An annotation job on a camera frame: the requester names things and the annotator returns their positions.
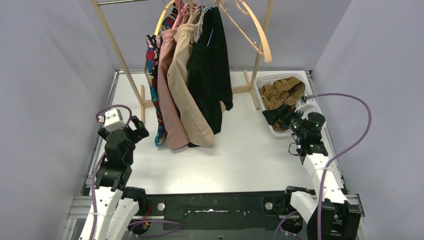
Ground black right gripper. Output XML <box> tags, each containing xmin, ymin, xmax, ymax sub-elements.
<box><xmin>262</xmin><ymin>103</ymin><xmax>308</xmax><ymax>139</ymax></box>

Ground brown shorts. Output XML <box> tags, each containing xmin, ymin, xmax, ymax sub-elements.
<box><xmin>258</xmin><ymin>76</ymin><xmax>306</xmax><ymax>111</ymax></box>

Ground white plastic basket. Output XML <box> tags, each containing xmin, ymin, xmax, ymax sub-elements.
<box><xmin>253</xmin><ymin>71</ymin><xmax>322</xmax><ymax>118</ymax></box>

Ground black shorts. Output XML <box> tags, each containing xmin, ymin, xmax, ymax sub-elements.
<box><xmin>188</xmin><ymin>7</ymin><xmax>233</xmax><ymax>135</ymax></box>

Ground blue hanger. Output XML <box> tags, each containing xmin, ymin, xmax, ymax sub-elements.
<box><xmin>194</xmin><ymin>0</ymin><xmax>213</xmax><ymax>43</ymax></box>

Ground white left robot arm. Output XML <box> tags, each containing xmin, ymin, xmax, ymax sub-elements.
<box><xmin>79</xmin><ymin>113</ymin><xmax>149</xmax><ymax>240</ymax></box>

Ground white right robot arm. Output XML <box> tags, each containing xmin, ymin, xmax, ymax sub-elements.
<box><xmin>262</xmin><ymin>103</ymin><xmax>362</xmax><ymax>240</ymax></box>

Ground pink shorts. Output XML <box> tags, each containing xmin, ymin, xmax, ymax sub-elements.
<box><xmin>157</xmin><ymin>28</ymin><xmax>189</xmax><ymax>150</ymax></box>

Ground beige shorts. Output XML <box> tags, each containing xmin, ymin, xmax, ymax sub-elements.
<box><xmin>167</xmin><ymin>23</ymin><xmax>215</xmax><ymax>147</ymax></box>

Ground comic print shorts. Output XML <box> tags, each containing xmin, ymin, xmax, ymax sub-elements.
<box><xmin>144</xmin><ymin>9</ymin><xmax>178</xmax><ymax>147</ymax></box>

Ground yellow hanger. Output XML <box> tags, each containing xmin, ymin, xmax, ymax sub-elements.
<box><xmin>154</xmin><ymin>0</ymin><xmax>175</xmax><ymax>35</ymax></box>

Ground pink hanger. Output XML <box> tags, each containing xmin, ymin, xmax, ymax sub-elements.
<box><xmin>171</xmin><ymin>0</ymin><xmax>189</xmax><ymax>29</ymax></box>

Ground wooden clothes rack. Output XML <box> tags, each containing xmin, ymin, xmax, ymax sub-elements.
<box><xmin>91</xmin><ymin>0</ymin><xmax>274</xmax><ymax>120</ymax></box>

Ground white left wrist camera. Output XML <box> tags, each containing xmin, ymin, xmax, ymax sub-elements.
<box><xmin>96</xmin><ymin>108</ymin><xmax>126</xmax><ymax>133</ymax></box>

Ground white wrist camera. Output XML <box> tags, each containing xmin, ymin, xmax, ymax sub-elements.
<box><xmin>295</xmin><ymin>100</ymin><xmax>319</xmax><ymax>117</ymax></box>
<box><xmin>96</xmin><ymin>108</ymin><xmax>126</xmax><ymax>133</ymax></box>

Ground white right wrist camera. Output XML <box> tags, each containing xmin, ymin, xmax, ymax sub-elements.
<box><xmin>295</xmin><ymin>100</ymin><xmax>319</xmax><ymax>117</ymax></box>

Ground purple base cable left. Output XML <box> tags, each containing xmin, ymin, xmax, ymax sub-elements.
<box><xmin>127</xmin><ymin>220</ymin><xmax>183</xmax><ymax>239</ymax></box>

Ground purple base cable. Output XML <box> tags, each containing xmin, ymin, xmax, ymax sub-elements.
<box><xmin>272</xmin><ymin>211</ymin><xmax>299</xmax><ymax>240</ymax></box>
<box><xmin>127</xmin><ymin>220</ymin><xmax>183</xmax><ymax>239</ymax></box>

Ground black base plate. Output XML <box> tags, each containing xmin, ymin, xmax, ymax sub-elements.
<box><xmin>135</xmin><ymin>191</ymin><xmax>293</xmax><ymax>231</ymax></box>

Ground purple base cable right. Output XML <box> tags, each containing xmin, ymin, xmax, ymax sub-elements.
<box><xmin>272</xmin><ymin>211</ymin><xmax>299</xmax><ymax>240</ymax></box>

